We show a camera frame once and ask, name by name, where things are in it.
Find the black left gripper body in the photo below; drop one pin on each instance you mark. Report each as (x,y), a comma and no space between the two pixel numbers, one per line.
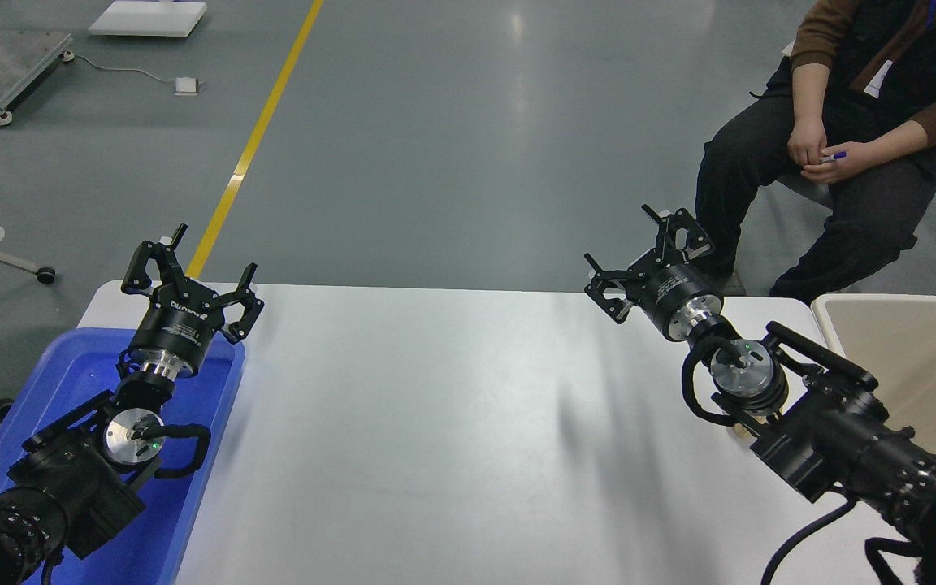
(179,321)

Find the blue plastic tray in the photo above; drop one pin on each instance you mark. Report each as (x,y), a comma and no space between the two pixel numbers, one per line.
(78,374)

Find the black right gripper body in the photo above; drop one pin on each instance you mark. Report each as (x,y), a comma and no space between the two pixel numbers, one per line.
(675,292)

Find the metal frame cart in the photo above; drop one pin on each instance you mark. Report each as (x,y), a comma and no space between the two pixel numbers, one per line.
(29,57)

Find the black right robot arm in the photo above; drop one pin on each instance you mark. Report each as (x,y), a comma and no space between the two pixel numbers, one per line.
(825,439)

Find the small white floor box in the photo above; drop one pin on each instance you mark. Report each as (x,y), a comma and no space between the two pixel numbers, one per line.
(187,85)

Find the white flat floor platform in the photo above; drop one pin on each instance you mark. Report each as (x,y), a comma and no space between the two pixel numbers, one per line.
(147,18)

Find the large pale bin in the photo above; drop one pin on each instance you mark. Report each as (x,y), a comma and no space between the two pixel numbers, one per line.
(915,357)

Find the person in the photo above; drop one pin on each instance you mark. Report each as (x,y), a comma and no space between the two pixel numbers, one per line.
(882,49)

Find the person's right hand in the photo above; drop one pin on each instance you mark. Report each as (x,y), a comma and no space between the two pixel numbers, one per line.
(805,146)

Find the blue and white pen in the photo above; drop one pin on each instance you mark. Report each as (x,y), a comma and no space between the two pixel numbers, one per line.
(835,156)

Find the person's left hand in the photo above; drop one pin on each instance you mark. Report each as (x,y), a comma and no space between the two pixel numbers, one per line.
(846,161)

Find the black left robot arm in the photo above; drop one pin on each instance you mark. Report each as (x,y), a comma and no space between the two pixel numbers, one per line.
(70,487)

